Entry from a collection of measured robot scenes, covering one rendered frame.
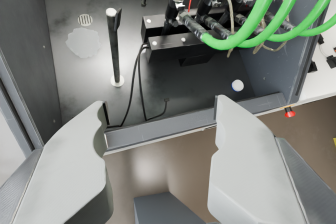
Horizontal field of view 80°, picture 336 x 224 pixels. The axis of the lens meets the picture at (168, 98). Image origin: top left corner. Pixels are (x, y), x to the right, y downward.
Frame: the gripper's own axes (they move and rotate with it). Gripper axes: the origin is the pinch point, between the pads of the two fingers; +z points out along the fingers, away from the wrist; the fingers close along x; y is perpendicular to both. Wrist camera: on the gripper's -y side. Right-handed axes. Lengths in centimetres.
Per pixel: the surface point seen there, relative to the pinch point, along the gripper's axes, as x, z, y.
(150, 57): -3.9, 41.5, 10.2
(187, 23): 4.5, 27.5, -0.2
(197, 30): 5.9, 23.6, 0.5
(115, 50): -10.1, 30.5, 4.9
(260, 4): 10.0, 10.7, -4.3
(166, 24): 0.9, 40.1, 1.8
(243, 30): 9.4, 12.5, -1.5
